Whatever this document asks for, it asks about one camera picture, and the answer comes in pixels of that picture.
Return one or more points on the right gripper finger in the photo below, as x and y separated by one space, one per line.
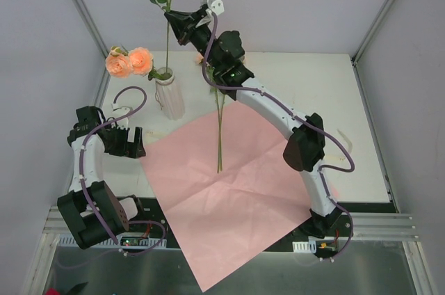
179 18
181 33

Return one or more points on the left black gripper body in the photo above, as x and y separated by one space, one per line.
122 140

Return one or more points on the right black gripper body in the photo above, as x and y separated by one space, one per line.
189 29

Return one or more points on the peach double rose stem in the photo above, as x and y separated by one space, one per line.
121 63

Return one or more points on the pink wrapping paper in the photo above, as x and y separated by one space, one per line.
181 170

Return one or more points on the small peach flower stem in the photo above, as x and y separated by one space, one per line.
220 104

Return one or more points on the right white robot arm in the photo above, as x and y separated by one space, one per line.
305 136

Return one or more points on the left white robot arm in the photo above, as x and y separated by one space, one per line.
90 206

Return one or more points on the white ribbed ceramic vase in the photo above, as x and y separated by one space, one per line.
168 94

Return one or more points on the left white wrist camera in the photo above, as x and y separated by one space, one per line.
121 116

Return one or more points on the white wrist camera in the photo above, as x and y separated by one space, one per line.
215 6
121 116

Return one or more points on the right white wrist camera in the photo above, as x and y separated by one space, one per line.
215 6

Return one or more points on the aluminium frame extrusion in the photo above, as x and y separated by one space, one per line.
375 222

